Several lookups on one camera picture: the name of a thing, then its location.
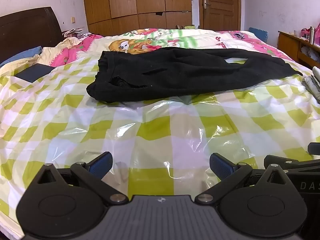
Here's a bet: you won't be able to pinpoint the pink bag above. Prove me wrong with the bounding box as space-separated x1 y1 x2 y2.
300 22 320 44

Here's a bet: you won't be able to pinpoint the wooden door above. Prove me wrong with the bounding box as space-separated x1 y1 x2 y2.
197 0 242 32

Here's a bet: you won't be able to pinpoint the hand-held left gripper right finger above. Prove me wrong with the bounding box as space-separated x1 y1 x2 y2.
194 152 290 204

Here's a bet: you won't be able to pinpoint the green white checked plastic sheet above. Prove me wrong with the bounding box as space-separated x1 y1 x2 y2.
0 52 320 240

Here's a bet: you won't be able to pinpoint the blue foam mat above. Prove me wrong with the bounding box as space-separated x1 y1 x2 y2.
249 27 268 43

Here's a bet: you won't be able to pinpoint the dark wooden headboard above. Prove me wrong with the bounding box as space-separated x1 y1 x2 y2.
0 6 64 63

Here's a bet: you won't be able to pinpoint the wooden wardrobe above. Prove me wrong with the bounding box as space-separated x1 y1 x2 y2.
81 0 193 36

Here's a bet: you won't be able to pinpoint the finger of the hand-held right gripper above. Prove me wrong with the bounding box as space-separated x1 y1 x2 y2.
264 154 320 170
307 142 320 155

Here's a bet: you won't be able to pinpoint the wooden cabinet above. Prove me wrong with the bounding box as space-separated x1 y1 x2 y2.
277 31 320 67

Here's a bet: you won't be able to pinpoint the black pants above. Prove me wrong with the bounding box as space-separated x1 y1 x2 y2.
86 46 303 103

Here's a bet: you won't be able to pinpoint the striped cloth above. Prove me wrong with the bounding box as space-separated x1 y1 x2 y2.
62 28 83 38

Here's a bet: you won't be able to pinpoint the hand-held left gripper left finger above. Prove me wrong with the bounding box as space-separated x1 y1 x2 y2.
32 151 129 204

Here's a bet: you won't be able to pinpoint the cartoon printed quilt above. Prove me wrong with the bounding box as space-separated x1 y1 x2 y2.
0 27 304 85

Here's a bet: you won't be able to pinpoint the folded grey clothes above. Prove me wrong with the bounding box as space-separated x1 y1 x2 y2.
301 66 320 100

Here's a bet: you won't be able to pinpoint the blue pillow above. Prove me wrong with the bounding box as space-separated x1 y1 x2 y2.
0 46 43 67

